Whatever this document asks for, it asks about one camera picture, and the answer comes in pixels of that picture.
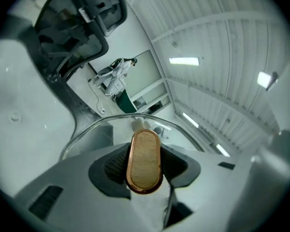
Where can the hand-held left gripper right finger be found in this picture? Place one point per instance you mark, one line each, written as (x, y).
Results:
(207, 178)

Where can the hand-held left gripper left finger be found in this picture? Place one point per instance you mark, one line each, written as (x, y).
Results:
(70, 178)

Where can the green curved panel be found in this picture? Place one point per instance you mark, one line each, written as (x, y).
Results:
(126, 103)

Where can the glass partition window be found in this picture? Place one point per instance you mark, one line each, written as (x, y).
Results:
(147, 78)

